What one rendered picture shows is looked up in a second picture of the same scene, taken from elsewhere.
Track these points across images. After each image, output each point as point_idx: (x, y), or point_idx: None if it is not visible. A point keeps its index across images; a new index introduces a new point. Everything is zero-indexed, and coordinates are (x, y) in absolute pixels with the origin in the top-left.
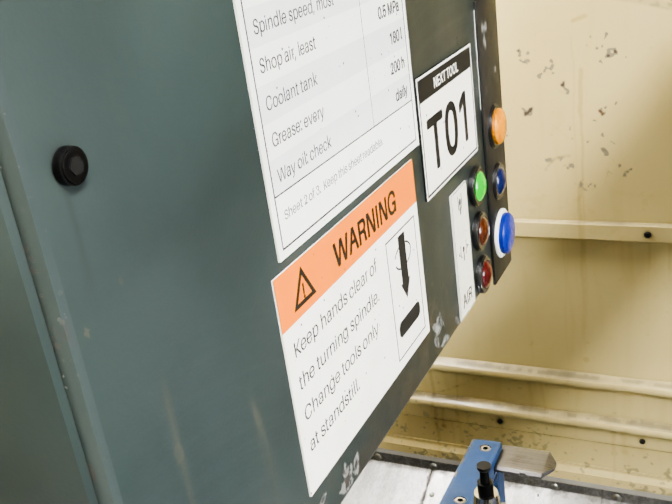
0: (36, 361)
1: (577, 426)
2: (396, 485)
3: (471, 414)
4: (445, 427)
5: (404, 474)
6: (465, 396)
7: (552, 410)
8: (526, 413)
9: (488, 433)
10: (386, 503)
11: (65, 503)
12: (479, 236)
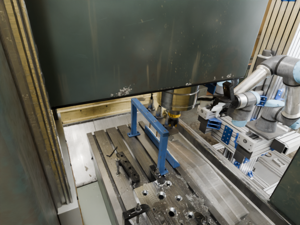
0: (258, 30)
1: (120, 102)
2: (87, 126)
3: (101, 106)
4: (95, 111)
5: (87, 124)
6: (99, 103)
7: (116, 100)
8: (112, 102)
9: (104, 109)
10: (87, 130)
11: (253, 46)
12: None
